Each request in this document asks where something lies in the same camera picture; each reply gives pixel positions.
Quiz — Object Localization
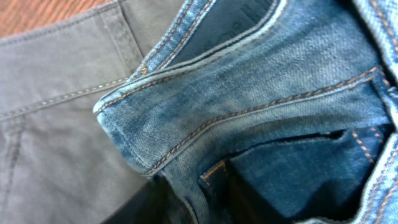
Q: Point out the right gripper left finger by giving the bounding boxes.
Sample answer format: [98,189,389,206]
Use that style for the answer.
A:
[102,177,193,224]

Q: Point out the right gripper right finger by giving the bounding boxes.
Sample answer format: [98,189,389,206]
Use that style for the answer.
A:
[215,161,280,224]

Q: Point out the light blue denim jeans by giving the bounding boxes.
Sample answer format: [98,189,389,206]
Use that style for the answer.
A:
[93,1,397,223]

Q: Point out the grey trousers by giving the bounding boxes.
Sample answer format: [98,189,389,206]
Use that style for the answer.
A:
[1,0,182,224]

